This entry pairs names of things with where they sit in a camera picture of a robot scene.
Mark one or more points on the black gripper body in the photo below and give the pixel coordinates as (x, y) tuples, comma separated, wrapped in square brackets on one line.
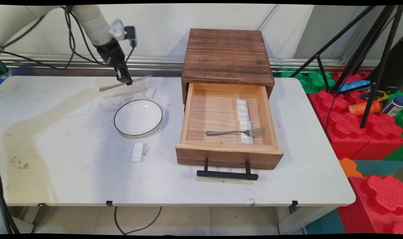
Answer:
[(112, 53)]

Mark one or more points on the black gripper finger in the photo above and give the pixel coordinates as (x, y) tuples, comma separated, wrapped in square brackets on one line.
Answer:
[(120, 75), (128, 79)]

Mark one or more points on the silver table knife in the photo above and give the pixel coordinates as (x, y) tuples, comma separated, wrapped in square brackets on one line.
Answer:
[(108, 87)]

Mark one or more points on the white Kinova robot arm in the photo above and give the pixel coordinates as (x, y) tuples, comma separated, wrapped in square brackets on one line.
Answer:
[(92, 23)]

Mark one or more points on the white plate with black rim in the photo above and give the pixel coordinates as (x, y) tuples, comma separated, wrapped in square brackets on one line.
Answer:
[(138, 118)]

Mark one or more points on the light wooden drawer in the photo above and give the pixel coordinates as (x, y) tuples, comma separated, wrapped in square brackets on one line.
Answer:
[(218, 116)]

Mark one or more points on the dark wooden drawer cabinet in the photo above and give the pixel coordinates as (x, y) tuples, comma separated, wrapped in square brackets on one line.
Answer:
[(226, 53)]

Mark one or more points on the green plastic bottle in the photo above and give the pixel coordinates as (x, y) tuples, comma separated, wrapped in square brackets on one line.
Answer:
[(3, 69)]

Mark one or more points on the silver fork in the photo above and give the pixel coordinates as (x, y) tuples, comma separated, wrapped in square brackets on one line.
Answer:
[(228, 132)]

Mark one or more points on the green foam block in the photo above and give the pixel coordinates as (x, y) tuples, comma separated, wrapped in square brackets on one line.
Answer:
[(312, 81)]

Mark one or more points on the white table leg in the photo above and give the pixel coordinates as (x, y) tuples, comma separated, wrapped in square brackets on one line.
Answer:
[(294, 220)]

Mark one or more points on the large red foam block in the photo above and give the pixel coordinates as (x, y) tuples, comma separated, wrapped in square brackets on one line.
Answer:
[(341, 132), (384, 139), (377, 205)]

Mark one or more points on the blue plastic packet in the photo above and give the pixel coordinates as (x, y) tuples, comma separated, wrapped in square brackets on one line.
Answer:
[(354, 85)]

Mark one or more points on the orange plastic bottle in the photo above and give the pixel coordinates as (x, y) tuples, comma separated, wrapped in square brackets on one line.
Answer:
[(359, 109)]

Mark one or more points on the orange foam block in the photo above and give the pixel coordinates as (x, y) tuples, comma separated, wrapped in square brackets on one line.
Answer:
[(349, 167)]

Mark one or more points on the black tripod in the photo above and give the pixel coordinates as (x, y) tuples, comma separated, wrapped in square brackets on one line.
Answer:
[(375, 69)]

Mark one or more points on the green yellow snack packet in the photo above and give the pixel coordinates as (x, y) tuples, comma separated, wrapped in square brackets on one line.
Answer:
[(380, 96)]

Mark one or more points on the white bottle with blue cap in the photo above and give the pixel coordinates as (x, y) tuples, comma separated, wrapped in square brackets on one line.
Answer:
[(393, 107)]

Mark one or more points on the black insulated flask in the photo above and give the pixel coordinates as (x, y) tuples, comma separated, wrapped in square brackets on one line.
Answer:
[(395, 66)]

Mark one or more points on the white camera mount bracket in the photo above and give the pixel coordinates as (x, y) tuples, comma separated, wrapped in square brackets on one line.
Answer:
[(117, 30)]

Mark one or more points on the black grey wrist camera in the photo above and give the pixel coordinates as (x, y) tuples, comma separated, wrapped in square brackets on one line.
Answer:
[(131, 35)]

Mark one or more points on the aluminium wall rail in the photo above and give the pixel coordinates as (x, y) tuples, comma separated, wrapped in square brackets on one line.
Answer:
[(155, 63)]

